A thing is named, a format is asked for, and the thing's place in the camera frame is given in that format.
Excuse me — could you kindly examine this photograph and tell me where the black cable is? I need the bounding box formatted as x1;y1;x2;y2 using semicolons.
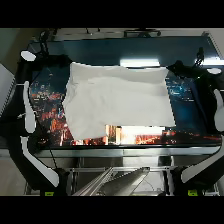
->
31;71;58;169

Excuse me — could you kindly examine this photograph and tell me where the silver frame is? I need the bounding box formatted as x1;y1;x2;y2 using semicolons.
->
23;146;224;197

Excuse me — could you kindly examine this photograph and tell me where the white T-shirt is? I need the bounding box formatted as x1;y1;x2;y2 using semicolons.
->
61;61;177;141

